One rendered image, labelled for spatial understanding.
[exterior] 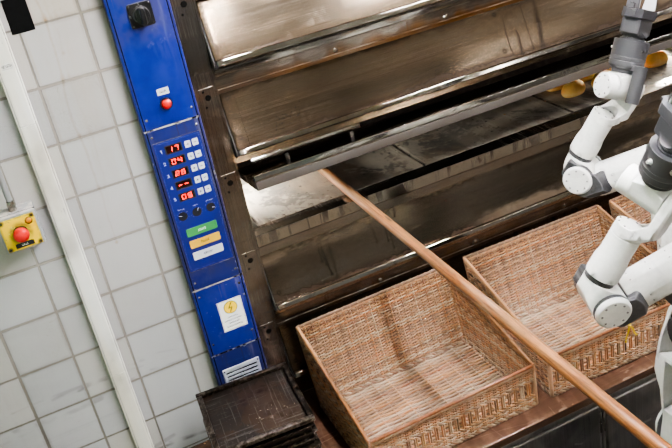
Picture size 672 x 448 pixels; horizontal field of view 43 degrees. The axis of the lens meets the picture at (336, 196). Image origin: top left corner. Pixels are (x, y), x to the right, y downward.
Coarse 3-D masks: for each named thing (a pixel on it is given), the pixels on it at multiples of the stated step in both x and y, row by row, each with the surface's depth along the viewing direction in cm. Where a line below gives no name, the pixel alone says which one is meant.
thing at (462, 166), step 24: (648, 96) 296; (552, 120) 289; (576, 120) 286; (504, 144) 279; (528, 144) 282; (432, 168) 272; (456, 168) 274; (360, 192) 266; (384, 192) 266; (288, 216) 261; (312, 216) 258; (336, 216) 262; (264, 240) 254
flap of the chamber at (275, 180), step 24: (600, 48) 283; (528, 72) 275; (576, 72) 261; (456, 96) 268; (480, 96) 261; (528, 96) 256; (384, 120) 261; (408, 120) 254; (456, 120) 249; (312, 144) 254; (336, 144) 248; (384, 144) 242; (240, 168) 248; (264, 168) 242; (312, 168) 236
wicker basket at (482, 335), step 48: (432, 288) 280; (336, 336) 270; (384, 336) 276; (432, 336) 283; (480, 336) 275; (336, 384) 272; (384, 384) 274; (432, 384) 270; (480, 384) 266; (528, 384) 250; (384, 432) 255; (432, 432) 251; (480, 432) 248
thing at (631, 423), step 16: (336, 176) 273; (352, 192) 261; (368, 208) 250; (384, 224) 242; (400, 240) 234; (416, 240) 229; (432, 256) 220; (448, 272) 212; (464, 288) 206; (480, 304) 200; (496, 304) 197; (496, 320) 194; (512, 320) 190; (528, 336) 185; (544, 352) 179; (560, 368) 174; (576, 384) 170; (592, 384) 168; (592, 400) 166; (608, 400) 163; (624, 416) 159; (640, 432) 155
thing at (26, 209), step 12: (24, 204) 220; (0, 216) 216; (12, 216) 215; (24, 216) 216; (36, 216) 217; (0, 228) 214; (12, 228) 216; (36, 228) 218; (12, 240) 217; (36, 240) 219; (12, 252) 218
